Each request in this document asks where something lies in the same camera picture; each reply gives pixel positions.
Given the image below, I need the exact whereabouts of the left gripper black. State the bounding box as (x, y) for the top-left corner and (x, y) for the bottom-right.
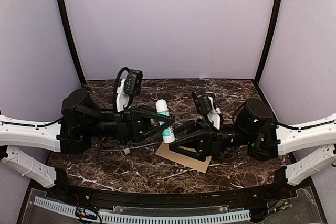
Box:
(84, 104), (176, 146)

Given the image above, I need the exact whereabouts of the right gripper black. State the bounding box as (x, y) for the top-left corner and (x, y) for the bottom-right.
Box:
(163, 119), (253, 162)

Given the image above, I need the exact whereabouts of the green white glue stick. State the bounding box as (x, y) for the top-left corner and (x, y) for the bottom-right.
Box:
(155, 99), (176, 144)

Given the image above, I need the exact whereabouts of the brown paper envelope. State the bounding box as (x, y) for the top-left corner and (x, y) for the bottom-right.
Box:
(155, 142), (212, 173)

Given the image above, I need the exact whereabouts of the small grey glue cap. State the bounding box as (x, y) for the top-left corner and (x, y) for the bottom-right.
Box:
(123, 148), (131, 155)

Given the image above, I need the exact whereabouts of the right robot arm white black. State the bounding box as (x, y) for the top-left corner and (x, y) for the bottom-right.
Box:
(169, 94), (335, 200)

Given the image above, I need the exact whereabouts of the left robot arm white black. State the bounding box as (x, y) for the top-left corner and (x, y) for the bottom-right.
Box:
(1, 88), (174, 201)

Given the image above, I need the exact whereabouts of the black front table rail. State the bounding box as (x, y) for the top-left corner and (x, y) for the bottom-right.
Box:
(29, 182), (297, 208)

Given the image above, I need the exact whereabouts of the white slotted cable duct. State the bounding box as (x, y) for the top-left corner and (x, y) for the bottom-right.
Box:
(33, 196), (251, 223)

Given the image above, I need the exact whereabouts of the black frame post left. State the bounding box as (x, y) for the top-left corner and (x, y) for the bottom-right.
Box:
(57, 0), (86, 85)

